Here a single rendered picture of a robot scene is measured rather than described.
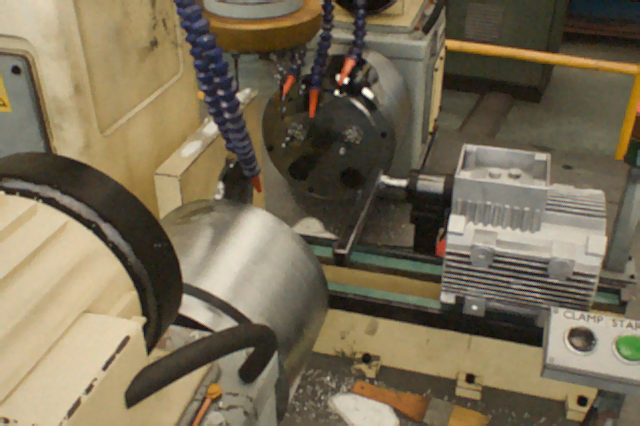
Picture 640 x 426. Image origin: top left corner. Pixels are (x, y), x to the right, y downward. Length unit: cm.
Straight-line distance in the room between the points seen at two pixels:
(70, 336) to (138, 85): 69
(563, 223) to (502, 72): 320
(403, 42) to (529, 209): 55
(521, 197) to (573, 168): 82
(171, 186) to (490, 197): 43
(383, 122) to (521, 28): 288
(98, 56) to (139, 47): 11
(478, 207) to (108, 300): 59
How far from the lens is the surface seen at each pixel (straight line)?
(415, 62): 140
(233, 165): 108
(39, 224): 49
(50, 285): 45
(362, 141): 123
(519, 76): 414
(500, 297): 99
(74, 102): 95
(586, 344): 83
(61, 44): 92
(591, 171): 177
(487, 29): 408
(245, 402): 60
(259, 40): 89
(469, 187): 95
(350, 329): 110
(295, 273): 80
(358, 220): 105
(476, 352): 109
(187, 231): 80
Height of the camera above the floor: 160
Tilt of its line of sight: 33 degrees down
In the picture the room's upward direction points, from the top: straight up
